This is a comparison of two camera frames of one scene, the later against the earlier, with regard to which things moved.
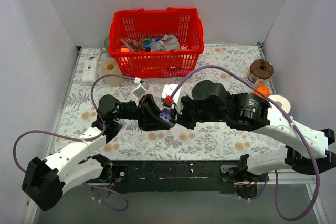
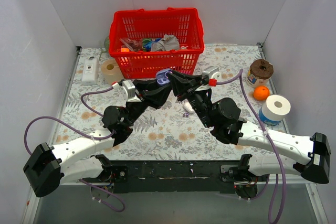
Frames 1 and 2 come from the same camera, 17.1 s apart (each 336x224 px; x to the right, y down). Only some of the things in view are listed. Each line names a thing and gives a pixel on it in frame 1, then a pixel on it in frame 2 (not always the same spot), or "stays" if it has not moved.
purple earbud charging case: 165,115 → 162,76
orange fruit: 263,89 stays
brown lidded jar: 259,73 stays
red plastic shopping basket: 185,23 stays
